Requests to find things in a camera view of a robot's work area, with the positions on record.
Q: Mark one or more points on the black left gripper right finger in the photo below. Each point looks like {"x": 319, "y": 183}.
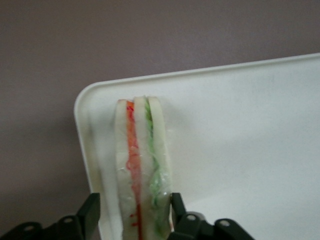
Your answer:
{"x": 190, "y": 222}

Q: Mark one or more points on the triangle sandwich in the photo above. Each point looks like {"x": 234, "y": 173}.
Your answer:
{"x": 142, "y": 162}

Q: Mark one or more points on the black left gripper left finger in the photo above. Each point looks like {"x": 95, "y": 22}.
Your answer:
{"x": 87, "y": 215}

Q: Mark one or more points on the cream plastic tray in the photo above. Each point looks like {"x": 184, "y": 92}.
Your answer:
{"x": 237, "y": 137}

